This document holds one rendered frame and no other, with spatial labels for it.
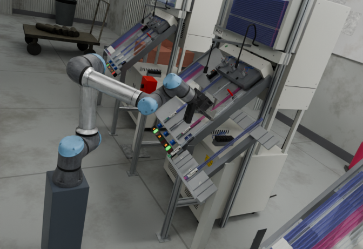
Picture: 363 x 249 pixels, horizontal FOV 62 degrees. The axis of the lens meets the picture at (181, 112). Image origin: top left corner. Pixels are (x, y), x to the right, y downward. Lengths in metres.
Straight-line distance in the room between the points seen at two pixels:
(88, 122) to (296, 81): 1.34
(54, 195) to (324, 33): 1.83
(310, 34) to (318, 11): 0.14
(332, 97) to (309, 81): 2.46
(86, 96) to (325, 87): 3.74
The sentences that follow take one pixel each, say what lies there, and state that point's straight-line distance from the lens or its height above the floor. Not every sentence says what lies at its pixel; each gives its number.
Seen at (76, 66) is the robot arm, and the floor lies 1.17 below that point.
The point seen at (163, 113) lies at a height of 0.75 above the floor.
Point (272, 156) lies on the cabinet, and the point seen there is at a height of 0.61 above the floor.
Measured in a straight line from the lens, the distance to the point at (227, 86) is 2.05.
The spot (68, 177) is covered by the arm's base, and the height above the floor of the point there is 0.60.
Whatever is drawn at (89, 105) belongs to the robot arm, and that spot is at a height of 0.94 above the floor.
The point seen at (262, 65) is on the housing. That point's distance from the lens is 1.95.
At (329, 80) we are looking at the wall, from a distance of 4.71.
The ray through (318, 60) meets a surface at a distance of 2.22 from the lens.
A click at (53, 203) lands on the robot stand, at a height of 0.48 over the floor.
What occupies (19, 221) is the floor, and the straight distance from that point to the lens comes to 2.31.
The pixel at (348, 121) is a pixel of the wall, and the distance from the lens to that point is 4.58.
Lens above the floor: 1.59
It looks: 22 degrees down
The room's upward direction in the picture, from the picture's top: 14 degrees clockwise
